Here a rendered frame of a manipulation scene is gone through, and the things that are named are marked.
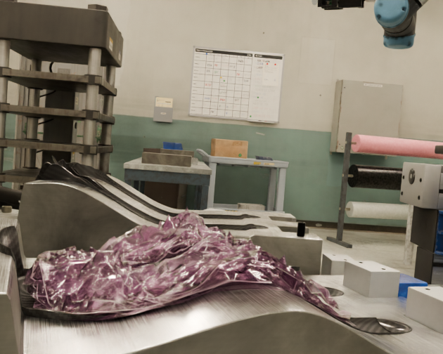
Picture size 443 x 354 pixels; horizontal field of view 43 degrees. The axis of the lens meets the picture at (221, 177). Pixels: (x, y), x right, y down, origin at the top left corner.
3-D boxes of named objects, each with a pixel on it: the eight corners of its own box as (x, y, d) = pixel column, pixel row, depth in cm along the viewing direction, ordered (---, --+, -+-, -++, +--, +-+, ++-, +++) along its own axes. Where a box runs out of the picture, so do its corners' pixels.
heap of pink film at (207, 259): (278, 279, 60) (285, 206, 59) (375, 337, 43) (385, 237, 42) (22, 279, 51) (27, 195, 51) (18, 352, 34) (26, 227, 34)
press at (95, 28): (114, 227, 614) (127, 39, 603) (91, 256, 461) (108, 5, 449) (27, 222, 607) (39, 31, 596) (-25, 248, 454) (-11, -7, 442)
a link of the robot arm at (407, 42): (377, 41, 136) (381, -4, 135) (384, 50, 146) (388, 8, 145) (411, 41, 132) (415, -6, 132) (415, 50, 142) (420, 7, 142)
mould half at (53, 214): (285, 265, 96) (292, 187, 95) (316, 310, 70) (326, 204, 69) (-8, 244, 94) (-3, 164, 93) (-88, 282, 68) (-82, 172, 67)
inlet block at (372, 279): (437, 306, 66) (441, 261, 65) (468, 319, 61) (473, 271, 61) (339, 308, 61) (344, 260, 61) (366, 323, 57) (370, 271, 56)
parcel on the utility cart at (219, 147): (240, 163, 708) (242, 140, 706) (247, 164, 676) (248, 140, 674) (209, 161, 700) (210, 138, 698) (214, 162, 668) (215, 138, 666)
